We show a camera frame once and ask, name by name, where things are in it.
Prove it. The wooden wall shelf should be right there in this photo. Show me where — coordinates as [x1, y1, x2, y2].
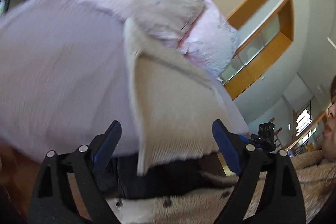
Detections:
[224, 0, 310, 100]

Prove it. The pink floral pillow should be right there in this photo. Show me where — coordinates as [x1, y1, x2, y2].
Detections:
[178, 0, 239, 78]

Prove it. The person's face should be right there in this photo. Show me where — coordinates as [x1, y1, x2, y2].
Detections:
[322, 82, 336, 162]

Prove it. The cream cable-knit sweater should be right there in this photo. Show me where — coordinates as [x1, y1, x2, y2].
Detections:
[124, 18, 231, 176]

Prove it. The lilac bed sheet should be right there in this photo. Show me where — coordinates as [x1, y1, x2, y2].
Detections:
[1, 0, 248, 161]

